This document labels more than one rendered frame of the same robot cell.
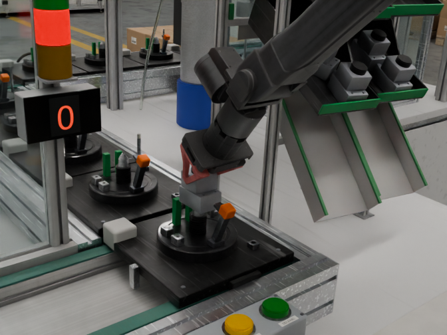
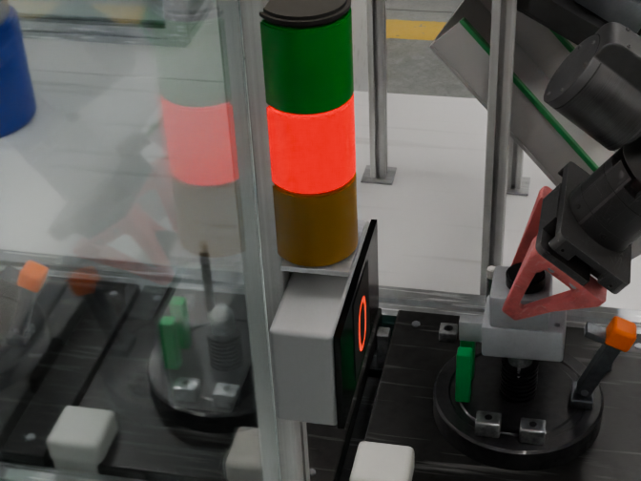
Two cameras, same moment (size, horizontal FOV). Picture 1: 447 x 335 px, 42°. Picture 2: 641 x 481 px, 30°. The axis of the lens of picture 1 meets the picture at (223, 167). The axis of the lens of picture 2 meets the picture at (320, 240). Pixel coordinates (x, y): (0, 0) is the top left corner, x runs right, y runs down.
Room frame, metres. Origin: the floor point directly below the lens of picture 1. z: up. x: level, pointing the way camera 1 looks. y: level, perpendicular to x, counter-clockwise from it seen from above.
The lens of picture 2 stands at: (0.40, 0.60, 1.67)
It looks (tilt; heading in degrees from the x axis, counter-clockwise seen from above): 35 degrees down; 324
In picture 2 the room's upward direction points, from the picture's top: 3 degrees counter-clockwise
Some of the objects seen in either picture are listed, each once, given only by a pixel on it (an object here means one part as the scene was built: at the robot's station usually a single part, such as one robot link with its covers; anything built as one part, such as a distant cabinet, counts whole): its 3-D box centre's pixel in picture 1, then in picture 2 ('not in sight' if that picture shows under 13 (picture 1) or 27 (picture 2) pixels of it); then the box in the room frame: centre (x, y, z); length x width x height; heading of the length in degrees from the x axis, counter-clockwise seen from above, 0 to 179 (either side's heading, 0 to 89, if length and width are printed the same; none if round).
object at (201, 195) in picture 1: (196, 183); (511, 306); (0.91, 0.04, 1.08); 0.08 x 0.04 x 0.07; 39
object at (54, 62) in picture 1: (54, 60); (314, 208); (0.87, 0.26, 1.28); 0.05 x 0.05 x 0.05
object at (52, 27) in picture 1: (52, 25); (310, 134); (0.87, 0.26, 1.33); 0.05 x 0.05 x 0.05
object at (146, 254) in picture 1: (197, 246); (516, 418); (0.90, 0.04, 0.96); 0.24 x 0.24 x 0.02; 40
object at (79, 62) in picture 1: (102, 51); not in sight; (2.26, 0.49, 1.01); 0.24 x 0.24 x 0.13; 40
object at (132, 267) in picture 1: (134, 276); not in sight; (0.82, 0.14, 0.95); 0.01 x 0.01 x 0.04; 40
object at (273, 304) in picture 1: (275, 310); not in sight; (0.72, -0.09, 0.96); 0.04 x 0.04 x 0.02
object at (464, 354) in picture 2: (176, 211); (464, 374); (0.92, 0.08, 1.01); 0.01 x 0.01 x 0.05; 40
